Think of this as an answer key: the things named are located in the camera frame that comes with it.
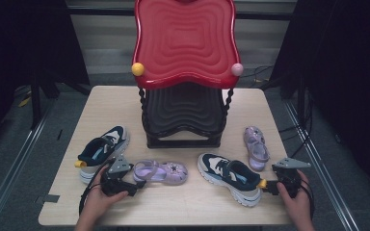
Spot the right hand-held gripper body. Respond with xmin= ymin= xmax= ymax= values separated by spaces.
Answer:
xmin=271 ymin=157 xmax=312 ymax=198

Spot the black horizontal bar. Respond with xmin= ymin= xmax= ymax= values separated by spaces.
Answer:
xmin=66 ymin=7 xmax=294 ymax=21

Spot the red and black shoe rack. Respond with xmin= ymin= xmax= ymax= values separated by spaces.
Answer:
xmin=130 ymin=0 xmax=245 ymax=149

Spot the black metal stand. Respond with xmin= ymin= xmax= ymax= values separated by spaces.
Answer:
xmin=259 ymin=72 xmax=306 ymax=128
xmin=29 ymin=71 xmax=91 ymax=130

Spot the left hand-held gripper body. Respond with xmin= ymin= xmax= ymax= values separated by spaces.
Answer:
xmin=100 ymin=155 xmax=139 ymax=197

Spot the black curtain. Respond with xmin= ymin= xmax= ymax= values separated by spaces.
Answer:
xmin=0 ymin=0 xmax=91 ymax=152
xmin=269 ymin=0 xmax=370 ymax=201

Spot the person's right hand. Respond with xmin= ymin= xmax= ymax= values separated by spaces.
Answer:
xmin=276 ymin=168 xmax=313 ymax=223

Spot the black floor cable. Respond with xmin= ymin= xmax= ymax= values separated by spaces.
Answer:
xmin=240 ymin=64 xmax=275 ymax=89
xmin=277 ymin=90 xmax=315 ymax=159

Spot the person's left hand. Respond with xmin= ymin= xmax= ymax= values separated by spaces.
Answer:
xmin=77 ymin=167 xmax=130 ymax=223

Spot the yellow tape piece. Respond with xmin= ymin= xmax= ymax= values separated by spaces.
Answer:
xmin=17 ymin=95 xmax=32 ymax=109

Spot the purple sandal with star charm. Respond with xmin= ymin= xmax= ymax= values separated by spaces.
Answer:
xmin=132 ymin=159 xmax=189 ymax=186

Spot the navy and white sneaker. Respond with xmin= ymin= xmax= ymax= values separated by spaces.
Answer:
xmin=74 ymin=124 xmax=131 ymax=186
xmin=197 ymin=152 xmax=268 ymax=208

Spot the grey tape piece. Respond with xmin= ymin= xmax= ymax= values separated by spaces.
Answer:
xmin=42 ymin=193 xmax=61 ymax=204

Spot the metal floor rail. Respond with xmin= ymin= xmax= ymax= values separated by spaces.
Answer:
xmin=0 ymin=104 xmax=56 ymax=231
xmin=283 ymin=100 xmax=361 ymax=231

